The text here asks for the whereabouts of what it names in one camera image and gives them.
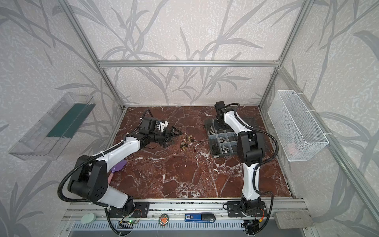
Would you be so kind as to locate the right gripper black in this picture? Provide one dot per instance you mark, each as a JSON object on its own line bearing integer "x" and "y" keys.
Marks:
{"x": 218, "y": 127}

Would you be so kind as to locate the white round disc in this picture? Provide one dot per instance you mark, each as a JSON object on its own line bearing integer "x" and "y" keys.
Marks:
{"x": 88, "y": 218}

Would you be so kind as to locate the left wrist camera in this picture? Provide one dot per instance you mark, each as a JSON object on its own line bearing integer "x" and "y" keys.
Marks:
{"x": 161, "y": 125}

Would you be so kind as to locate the clear plastic wall bin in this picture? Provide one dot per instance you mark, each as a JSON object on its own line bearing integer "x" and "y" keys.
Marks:
{"x": 48, "y": 138}

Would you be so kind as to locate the grey rectangular pad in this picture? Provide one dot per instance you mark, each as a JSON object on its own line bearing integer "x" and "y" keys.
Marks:
{"x": 293, "y": 220}

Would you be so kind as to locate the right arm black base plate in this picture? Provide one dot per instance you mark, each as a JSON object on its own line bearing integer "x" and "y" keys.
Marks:
{"x": 234, "y": 210}

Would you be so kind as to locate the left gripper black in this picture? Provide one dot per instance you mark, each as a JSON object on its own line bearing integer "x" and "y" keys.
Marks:
{"x": 167, "y": 138}

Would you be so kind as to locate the round orange button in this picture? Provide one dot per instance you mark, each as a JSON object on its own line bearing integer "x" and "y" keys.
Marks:
{"x": 163, "y": 219}

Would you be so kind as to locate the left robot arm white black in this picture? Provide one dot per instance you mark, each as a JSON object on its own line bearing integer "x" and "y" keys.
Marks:
{"x": 88, "y": 180}

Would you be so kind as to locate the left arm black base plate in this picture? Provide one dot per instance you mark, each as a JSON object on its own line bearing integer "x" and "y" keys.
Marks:
{"x": 140, "y": 210}

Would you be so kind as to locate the pink object in basket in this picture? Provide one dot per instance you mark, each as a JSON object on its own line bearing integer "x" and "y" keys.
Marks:
{"x": 292, "y": 149}

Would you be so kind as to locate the pile of screws and nuts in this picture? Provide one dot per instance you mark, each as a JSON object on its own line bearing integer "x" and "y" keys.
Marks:
{"x": 190, "y": 142}

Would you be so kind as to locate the white wire mesh basket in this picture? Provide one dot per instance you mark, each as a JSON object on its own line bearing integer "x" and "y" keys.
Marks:
{"x": 294, "y": 123}

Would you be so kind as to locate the grey compartment organizer box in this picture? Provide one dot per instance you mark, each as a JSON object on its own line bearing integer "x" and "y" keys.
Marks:
{"x": 222, "y": 142}

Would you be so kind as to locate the pink purple spatula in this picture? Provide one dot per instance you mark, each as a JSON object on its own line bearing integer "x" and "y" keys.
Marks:
{"x": 116, "y": 168}

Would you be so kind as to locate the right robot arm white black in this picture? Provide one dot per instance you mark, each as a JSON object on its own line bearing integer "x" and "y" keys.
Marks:
{"x": 250, "y": 150}

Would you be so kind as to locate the blue black usb device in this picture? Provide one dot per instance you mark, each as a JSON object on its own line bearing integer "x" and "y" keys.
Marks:
{"x": 200, "y": 218}

